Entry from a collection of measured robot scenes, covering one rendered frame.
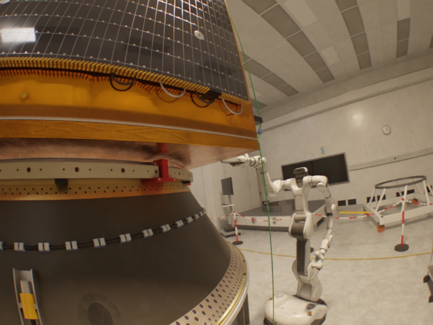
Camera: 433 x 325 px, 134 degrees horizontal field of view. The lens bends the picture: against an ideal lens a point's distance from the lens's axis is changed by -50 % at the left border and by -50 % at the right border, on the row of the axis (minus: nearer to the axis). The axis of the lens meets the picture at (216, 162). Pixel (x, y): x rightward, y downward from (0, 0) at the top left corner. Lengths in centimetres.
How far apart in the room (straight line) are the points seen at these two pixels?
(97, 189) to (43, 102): 31
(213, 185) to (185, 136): 645
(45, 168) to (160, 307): 50
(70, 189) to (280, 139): 905
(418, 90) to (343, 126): 387
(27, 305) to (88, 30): 72
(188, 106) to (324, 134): 800
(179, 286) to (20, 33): 89
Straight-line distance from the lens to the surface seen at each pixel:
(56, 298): 55
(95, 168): 59
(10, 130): 55
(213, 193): 698
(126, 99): 55
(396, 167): 818
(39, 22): 69
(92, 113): 53
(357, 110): 841
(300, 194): 174
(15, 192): 67
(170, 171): 78
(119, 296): 54
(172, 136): 57
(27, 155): 67
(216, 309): 67
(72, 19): 68
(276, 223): 574
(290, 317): 188
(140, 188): 69
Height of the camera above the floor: 161
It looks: 8 degrees up
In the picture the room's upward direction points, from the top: 7 degrees counter-clockwise
